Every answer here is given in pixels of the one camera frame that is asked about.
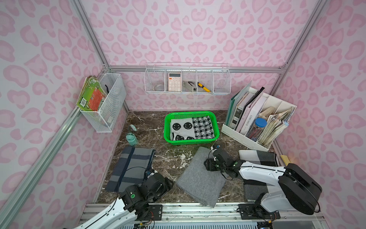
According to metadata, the white smiley knit scarf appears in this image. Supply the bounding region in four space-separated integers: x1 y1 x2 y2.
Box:
170 116 214 141

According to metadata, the black white checkered scarf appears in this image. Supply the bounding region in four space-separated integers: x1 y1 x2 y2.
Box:
239 150 280 201

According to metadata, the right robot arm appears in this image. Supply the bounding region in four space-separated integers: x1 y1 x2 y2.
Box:
204 148 322 219

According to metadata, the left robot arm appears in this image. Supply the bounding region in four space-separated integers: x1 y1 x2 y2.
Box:
77 173 174 229

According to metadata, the green plastic basket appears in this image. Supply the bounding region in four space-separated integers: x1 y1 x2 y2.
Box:
164 111 220 145

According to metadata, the dark grey striped scarf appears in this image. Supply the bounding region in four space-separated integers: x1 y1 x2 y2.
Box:
105 146 155 192

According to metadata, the pink book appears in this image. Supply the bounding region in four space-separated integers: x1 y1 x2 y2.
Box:
236 95 267 135

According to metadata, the pencil tube with blue lid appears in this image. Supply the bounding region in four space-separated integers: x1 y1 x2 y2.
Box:
246 118 267 142

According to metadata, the teal zip folder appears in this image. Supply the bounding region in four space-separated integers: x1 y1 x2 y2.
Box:
225 81 252 127

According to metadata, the yellow sticky note pad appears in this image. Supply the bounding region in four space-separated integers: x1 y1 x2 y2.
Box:
281 155 291 166

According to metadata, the stack of worn papers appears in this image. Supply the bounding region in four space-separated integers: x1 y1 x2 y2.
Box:
257 107 295 149

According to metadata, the white plastic file organizer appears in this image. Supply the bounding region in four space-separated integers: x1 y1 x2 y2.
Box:
222 85 296 152

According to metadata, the small grey stapler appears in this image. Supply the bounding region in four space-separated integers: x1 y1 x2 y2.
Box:
183 81 197 92

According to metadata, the mint green bottle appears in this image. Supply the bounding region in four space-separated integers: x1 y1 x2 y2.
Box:
126 133 138 147

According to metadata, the mint green small cap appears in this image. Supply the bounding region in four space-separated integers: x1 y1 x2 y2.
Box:
129 124 137 132

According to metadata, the pink white calculator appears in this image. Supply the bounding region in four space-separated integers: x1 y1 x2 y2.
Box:
168 72 182 92

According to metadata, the green red booklet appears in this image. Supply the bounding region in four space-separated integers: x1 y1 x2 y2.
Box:
76 75 107 112

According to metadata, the white wire wall shelf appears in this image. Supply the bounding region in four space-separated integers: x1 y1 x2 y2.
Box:
144 62 231 94

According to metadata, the white mesh wall basket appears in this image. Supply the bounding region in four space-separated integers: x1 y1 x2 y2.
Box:
80 73 126 133

